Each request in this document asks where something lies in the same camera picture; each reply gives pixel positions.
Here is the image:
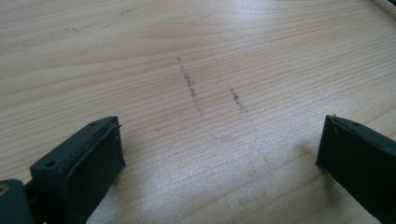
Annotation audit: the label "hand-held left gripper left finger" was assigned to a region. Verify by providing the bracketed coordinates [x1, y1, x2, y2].
[29, 116, 126, 224]

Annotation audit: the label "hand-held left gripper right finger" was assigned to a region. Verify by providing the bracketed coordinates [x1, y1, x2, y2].
[316, 114, 396, 224]

